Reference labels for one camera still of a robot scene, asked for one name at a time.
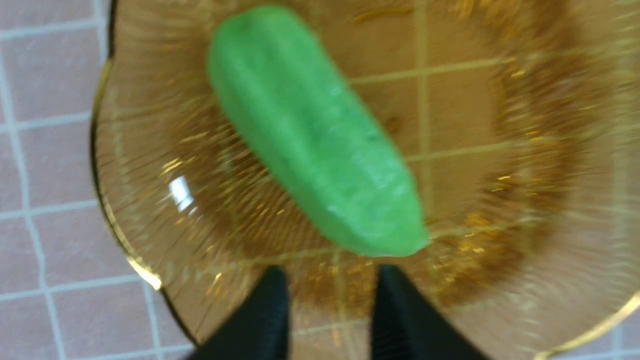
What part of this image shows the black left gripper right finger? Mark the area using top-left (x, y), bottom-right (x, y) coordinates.
top-left (371, 264), bottom-right (488, 360)

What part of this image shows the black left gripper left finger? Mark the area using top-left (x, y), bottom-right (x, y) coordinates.
top-left (187, 266), bottom-right (290, 360)

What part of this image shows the amber ribbed plastic plate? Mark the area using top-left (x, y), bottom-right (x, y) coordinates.
top-left (91, 0), bottom-right (639, 360)

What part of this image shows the green toy gourd front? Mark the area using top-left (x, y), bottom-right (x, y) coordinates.
top-left (206, 5), bottom-right (430, 257)

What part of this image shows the pink checkered tablecloth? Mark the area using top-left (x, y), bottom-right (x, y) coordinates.
top-left (1, 0), bottom-right (639, 360)

